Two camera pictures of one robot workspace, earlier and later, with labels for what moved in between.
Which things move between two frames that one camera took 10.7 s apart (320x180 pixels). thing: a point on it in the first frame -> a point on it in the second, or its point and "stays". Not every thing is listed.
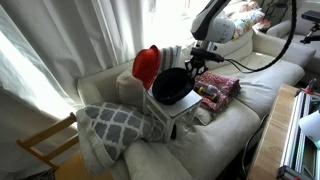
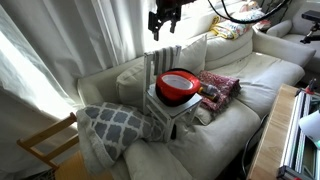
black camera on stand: (312, 16) stays
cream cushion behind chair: (129, 90) stays
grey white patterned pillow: (105, 129) stays
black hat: (171, 84) stays
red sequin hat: (146, 64) -> (174, 87)
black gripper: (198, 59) -> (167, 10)
